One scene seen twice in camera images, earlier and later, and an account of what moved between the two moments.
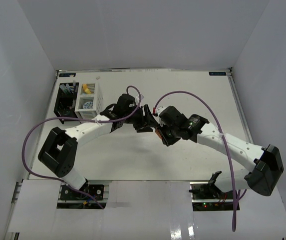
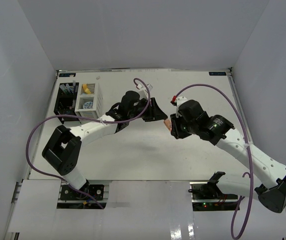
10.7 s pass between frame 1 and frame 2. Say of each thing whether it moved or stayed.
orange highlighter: moved
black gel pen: stayed
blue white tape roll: stayed
